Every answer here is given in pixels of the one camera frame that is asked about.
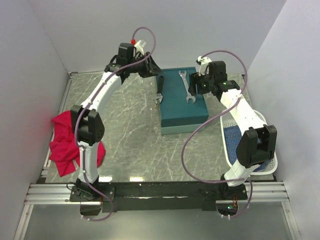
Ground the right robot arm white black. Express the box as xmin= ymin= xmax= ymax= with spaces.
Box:
xmin=189 ymin=57 xmax=277 ymax=200

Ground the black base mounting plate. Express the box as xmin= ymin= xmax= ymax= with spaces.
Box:
xmin=69 ymin=180 xmax=249 ymax=216

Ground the blue checkered cloth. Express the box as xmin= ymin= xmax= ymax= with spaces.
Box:
xmin=223 ymin=125 xmax=275 ymax=173

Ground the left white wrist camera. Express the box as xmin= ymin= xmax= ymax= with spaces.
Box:
xmin=131 ymin=39 xmax=146 ymax=58

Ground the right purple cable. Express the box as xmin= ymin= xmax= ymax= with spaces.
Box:
xmin=180 ymin=50 xmax=255 ymax=219

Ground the red cloth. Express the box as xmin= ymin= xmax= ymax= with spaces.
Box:
xmin=48 ymin=109 xmax=107 ymax=177

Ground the aluminium frame rail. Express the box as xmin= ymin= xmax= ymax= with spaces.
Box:
xmin=14 ymin=181 xmax=302 ymax=240

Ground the teal tool box with drawer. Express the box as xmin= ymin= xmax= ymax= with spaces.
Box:
xmin=155 ymin=66 xmax=209 ymax=135

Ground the white plastic basket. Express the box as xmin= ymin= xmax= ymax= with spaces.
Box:
xmin=220 ymin=110 xmax=278 ymax=176

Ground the black handled adjustable wrench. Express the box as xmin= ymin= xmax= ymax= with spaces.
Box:
xmin=154 ymin=75 xmax=165 ymax=105

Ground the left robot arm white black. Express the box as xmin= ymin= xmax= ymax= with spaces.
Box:
xmin=70 ymin=39 xmax=162 ymax=201

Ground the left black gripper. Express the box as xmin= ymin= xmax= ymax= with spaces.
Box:
xmin=127 ymin=51 xmax=163 ymax=78

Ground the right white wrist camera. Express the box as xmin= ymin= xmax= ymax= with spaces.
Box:
xmin=196 ymin=56 xmax=212 ymax=76

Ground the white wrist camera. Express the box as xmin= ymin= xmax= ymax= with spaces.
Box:
xmin=131 ymin=39 xmax=146 ymax=58
xmin=196 ymin=56 xmax=212 ymax=76

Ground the silver combination wrench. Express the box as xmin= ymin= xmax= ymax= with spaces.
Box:
xmin=178 ymin=70 xmax=196 ymax=104

